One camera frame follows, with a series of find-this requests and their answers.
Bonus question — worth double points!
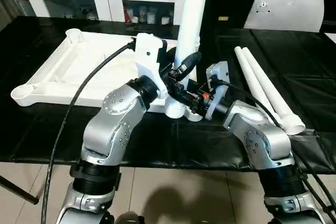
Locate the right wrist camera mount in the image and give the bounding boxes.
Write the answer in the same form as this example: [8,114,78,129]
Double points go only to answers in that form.
[205,60,232,121]

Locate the white chair back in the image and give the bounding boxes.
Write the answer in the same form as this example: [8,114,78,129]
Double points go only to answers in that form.
[243,0,326,33]

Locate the black tripod leg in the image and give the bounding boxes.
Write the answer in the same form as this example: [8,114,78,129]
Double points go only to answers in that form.
[0,175,40,206]

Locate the white plastic table top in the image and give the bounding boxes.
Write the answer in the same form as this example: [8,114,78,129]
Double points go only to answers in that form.
[9,28,203,123]

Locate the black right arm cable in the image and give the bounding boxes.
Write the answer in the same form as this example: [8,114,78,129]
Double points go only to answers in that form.
[217,80,336,216]

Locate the dark robot left foot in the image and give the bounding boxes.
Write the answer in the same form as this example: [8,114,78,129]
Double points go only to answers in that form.
[116,211,145,224]

